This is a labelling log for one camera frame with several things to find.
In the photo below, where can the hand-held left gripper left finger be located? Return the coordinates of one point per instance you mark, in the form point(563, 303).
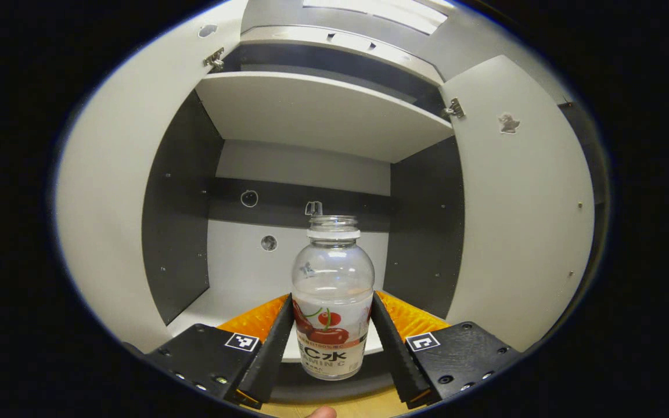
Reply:
point(270, 360)

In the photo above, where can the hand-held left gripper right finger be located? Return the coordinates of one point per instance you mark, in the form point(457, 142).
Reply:
point(395, 354)

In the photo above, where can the clear plastic bottle red label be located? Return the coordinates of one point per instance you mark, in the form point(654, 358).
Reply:
point(333, 278)

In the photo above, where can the white cabinet door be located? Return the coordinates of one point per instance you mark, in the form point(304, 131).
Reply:
point(520, 232)
point(108, 203)

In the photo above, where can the white grey cabinet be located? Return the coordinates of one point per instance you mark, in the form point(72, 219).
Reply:
point(311, 110)

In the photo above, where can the metal cabinet door hinge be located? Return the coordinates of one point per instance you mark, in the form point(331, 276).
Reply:
point(214, 58)
point(454, 108)

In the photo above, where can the white cabinet drawer front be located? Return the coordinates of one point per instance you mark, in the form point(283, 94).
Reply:
point(288, 38)

